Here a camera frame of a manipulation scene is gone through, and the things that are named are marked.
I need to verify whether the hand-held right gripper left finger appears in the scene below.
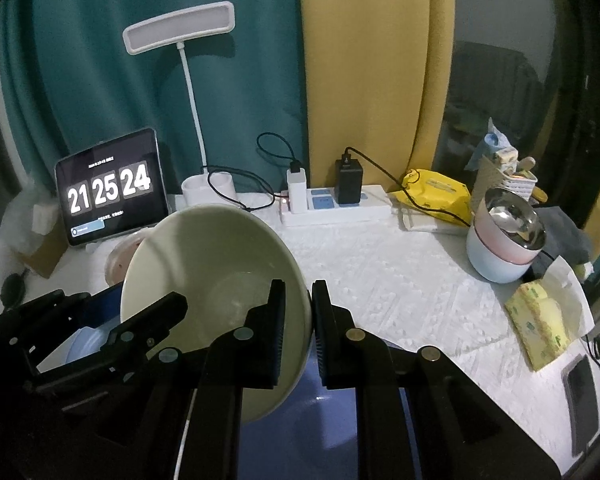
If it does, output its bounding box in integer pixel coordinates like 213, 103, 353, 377
105, 279, 288, 480

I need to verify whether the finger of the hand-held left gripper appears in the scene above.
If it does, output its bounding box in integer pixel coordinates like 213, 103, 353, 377
0, 284, 127, 372
32, 291, 189, 411

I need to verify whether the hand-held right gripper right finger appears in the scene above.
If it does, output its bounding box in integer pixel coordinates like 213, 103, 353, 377
311, 279, 565, 480

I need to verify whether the white bowl with pink inside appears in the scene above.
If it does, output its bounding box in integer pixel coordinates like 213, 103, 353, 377
104, 237, 148, 288

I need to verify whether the periwinkle blue bowl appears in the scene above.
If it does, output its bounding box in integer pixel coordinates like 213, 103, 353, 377
65, 325, 423, 480

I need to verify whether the cream bowl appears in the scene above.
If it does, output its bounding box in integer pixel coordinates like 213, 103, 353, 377
120, 203, 312, 425

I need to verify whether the cardboard box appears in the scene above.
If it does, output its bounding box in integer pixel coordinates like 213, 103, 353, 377
17, 227, 68, 280

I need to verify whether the white textured tablecloth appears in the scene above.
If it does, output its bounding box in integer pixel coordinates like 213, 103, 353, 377
165, 192, 598, 476

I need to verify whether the small white box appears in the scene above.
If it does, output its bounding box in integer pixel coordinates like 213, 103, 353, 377
29, 204, 55, 235

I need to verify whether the tablet showing clock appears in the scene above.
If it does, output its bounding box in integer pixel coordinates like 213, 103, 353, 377
54, 128, 172, 247

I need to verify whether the clear plastic bag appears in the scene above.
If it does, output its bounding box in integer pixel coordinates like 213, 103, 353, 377
1, 192, 63, 256

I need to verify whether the white power strip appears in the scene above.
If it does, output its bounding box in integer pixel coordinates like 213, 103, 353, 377
279, 184, 394, 228

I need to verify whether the white charger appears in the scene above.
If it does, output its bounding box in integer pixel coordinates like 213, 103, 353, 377
285, 168, 309, 212

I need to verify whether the black charger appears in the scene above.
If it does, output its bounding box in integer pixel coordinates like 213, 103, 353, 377
334, 157, 364, 206

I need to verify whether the folded white cloth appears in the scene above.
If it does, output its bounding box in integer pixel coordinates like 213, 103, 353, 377
396, 206, 475, 237

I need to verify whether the yellow wet wipes pack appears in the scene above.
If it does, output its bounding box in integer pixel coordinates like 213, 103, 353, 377
386, 168, 474, 224

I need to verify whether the small pink bowl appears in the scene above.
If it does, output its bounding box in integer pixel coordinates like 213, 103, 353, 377
472, 205, 546, 266

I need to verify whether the yellow tissue box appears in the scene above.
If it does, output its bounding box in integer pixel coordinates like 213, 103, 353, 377
504, 280, 573, 372

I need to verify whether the teal curtain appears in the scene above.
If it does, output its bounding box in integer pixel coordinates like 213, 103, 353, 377
0, 0, 311, 206

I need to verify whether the beige woven holder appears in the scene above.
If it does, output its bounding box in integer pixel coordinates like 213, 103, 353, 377
472, 154, 539, 203

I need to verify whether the light blue plastic bag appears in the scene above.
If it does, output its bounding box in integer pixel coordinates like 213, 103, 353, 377
472, 116, 512, 171

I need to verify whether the grey cloth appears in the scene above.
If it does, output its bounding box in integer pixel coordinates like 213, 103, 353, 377
539, 206, 595, 267

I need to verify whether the black smartphone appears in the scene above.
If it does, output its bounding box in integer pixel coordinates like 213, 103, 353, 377
561, 354, 600, 458

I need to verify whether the white desk lamp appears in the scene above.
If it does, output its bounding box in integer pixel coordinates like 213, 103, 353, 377
122, 1, 239, 209

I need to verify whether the glass window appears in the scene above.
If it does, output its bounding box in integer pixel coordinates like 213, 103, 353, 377
442, 0, 588, 196

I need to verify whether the black lamp cable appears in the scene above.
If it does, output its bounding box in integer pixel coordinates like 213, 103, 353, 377
200, 165, 277, 210

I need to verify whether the black cable of white charger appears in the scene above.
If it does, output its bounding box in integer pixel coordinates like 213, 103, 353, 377
256, 132, 302, 174

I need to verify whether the black phone cable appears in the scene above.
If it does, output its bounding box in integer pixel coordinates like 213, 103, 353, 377
581, 331, 600, 363

